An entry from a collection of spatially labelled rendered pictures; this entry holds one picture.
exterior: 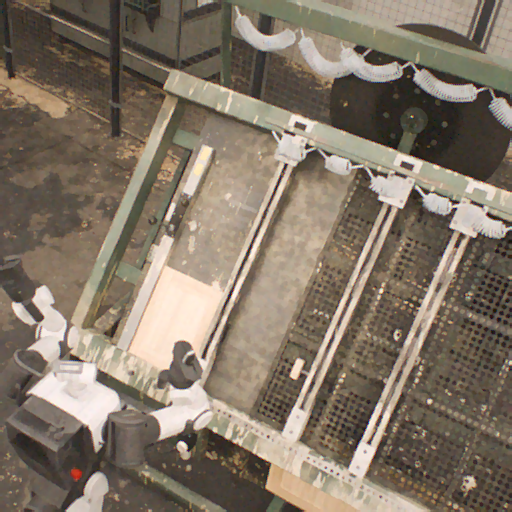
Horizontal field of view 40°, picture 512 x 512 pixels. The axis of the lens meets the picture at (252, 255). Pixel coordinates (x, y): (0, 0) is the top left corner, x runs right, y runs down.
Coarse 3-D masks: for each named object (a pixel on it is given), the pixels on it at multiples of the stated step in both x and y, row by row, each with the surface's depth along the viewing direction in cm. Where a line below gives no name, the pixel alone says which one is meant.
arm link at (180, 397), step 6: (174, 390) 209; (180, 390) 209; (186, 390) 210; (192, 390) 220; (174, 396) 209; (180, 396) 209; (186, 396) 209; (192, 396) 213; (174, 402) 214; (180, 402) 214; (186, 402) 214; (192, 402) 215
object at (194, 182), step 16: (208, 160) 299; (192, 176) 300; (192, 192) 299; (176, 240) 303; (160, 256) 301; (160, 272) 301; (144, 288) 302; (144, 304) 301; (128, 320) 303; (128, 336) 302
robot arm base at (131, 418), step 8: (112, 416) 213; (120, 416) 213; (128, 416) 213; (136, 416) 214; (144, 416) 214; (112, 424) 214; (120, 424) 210; (128, 424) 209; (136, 424) 210; (144, 424) 213; (112, 432) 215; (112, 440) 215; (112, 448) 215; (112, 456) 215; (120, 464) 211; (128, 464) 210; (136, 464) 211
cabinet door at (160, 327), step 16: (176, 272) 301; (160, 288) 302; (176, 288) 300; (192, 288) 298; (208, 288) 296; (160, 304) 301; (176, 304) 299; (192, 304) 297; (208, 304) 295; (144, 320) 303; (160, 320) 301; (176, 320) 299; (192, 320) 297; (208, 320) 294; (144, 336) 302; (160, 336) 300; (176, 336) 298; (192, 336) 296; (144, 352) 302; (160, 352) 300; (160, 368) 299
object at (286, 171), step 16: (288, 144) 271; (304, 144) 280; (288, 160) 281; (288, 176) 284; (272, 192) 286; (272, 208) 285; (256, 224) 286; (272, 224) 290; (256, 240) 286; (240, 256) 287; (256, 256) 288; (240, 272) 290; (240, 288) 286; (224, 304) 288; (224, 320) 287; (208, 336) 288; (224, 336) 292; (208, 352) 287; (208, 368) 290
